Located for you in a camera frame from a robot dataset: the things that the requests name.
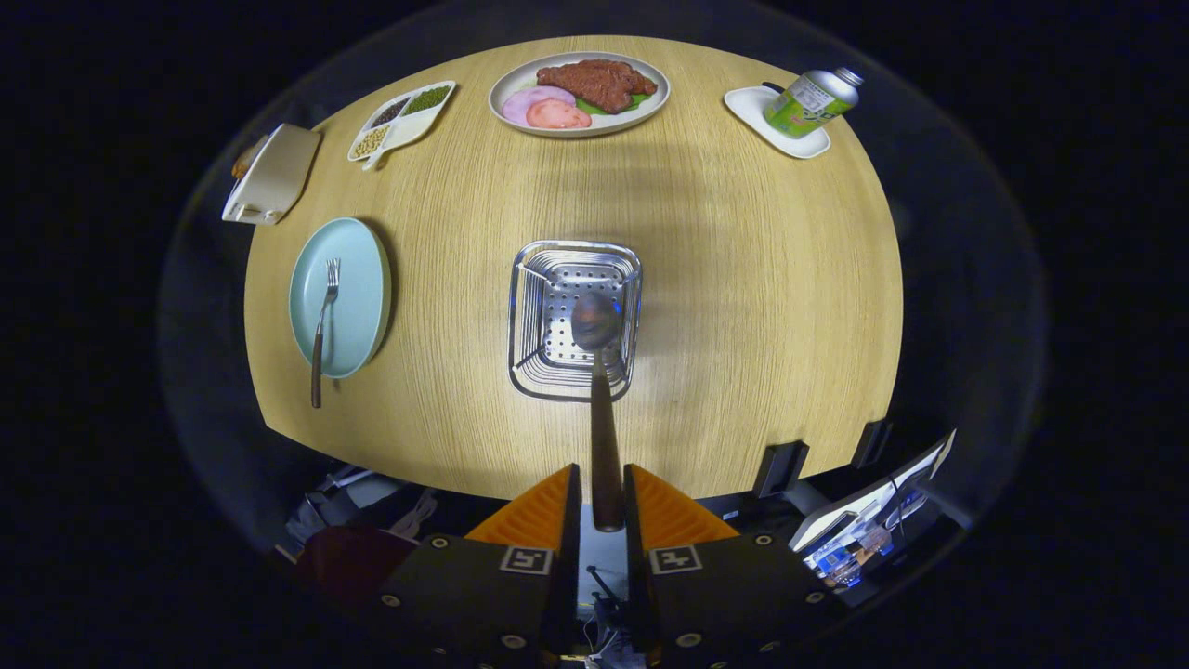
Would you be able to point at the metal perforated basket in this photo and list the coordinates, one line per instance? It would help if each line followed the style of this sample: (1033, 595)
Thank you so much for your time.
(548, 316)

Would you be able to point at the pale purple ham slice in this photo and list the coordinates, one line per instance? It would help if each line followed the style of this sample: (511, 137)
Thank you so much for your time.
(522, 100)

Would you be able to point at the light green round plate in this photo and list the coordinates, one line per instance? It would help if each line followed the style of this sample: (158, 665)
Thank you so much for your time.
(358, 288)

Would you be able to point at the white oval food plate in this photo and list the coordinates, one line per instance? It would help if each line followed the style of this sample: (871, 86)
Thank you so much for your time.
(613, 124)

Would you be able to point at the computer monitor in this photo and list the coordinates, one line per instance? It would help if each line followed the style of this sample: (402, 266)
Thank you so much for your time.
(855, 506)

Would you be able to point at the toasted bread slice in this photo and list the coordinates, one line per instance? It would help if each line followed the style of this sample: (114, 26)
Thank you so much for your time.
(246, 163)

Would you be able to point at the black table clamp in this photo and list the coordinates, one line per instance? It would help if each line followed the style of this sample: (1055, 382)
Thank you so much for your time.
(871, 444)
(778, 469)

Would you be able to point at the white square coaster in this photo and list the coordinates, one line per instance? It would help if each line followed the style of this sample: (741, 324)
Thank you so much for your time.
(752, 110)

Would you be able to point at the brown steak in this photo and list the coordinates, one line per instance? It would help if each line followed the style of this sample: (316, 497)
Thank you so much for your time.
(594, 82)

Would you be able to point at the white toaster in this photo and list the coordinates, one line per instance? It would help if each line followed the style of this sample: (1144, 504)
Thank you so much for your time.
(274, 177)

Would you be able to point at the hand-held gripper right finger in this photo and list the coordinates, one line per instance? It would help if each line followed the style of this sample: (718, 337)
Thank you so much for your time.
(634, 557)

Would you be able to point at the green drink bottle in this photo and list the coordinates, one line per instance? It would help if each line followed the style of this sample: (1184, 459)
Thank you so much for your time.
(808, 102)

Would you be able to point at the white divided bean dish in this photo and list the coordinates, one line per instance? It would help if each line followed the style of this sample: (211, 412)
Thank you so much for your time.
(401, 125)

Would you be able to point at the pink ham slice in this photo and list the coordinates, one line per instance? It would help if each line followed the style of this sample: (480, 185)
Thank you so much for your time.
(557, 114)

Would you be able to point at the grey white bag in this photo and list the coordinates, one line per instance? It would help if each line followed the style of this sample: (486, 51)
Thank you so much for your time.
(344, 502)

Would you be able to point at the green lettuce leaf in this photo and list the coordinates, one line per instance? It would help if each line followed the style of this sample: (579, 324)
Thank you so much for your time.
(636, 98)

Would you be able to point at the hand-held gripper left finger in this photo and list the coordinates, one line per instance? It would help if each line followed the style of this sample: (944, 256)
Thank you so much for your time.
(572, 557)

